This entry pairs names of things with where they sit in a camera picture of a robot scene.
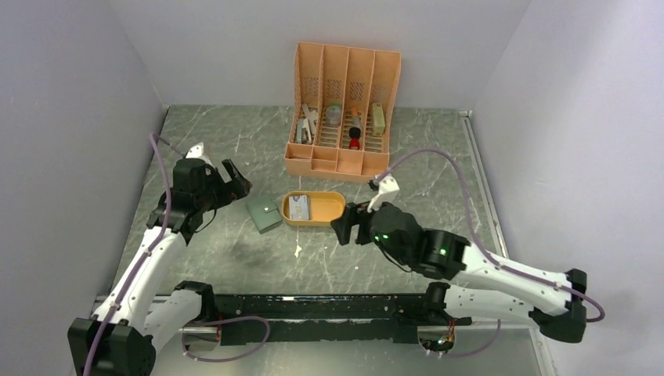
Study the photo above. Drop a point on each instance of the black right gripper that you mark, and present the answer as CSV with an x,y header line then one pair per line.
x,y
342,225

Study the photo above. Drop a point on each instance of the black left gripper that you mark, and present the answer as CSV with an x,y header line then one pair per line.
x,y
236,189

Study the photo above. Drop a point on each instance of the mint green card holder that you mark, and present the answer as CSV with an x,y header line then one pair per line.
x,y
264,213

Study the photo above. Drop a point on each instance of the silver credit card stack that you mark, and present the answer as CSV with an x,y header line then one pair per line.
x,y
299,207

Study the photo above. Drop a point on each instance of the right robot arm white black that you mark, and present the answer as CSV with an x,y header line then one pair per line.
x,y
467,282

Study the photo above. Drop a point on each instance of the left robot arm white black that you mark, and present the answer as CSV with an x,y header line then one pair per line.
x,y
124,335

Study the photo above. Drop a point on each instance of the yellow oval tray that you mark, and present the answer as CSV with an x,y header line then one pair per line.
x,y
325,206

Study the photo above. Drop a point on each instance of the red black marker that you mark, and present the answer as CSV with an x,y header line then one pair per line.
x,y
355,131

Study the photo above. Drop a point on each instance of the grey stapler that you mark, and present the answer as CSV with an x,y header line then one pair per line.
x,y
305,125

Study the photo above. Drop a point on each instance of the pale green eraser box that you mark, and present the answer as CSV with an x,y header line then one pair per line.
x,y
378,120

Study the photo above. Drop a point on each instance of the clear tape roll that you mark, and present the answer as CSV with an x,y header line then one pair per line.
x,y
333,115

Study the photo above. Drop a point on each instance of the orange desk file organizer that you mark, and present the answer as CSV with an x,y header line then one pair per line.
x,y
354,77

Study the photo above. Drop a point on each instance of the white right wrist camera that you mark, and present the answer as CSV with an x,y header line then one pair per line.
x,y
386,189

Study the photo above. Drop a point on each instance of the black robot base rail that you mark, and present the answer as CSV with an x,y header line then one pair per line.
x,y
244,319

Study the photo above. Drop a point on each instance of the aluminium table edge rail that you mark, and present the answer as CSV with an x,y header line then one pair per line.
x,y
494,223

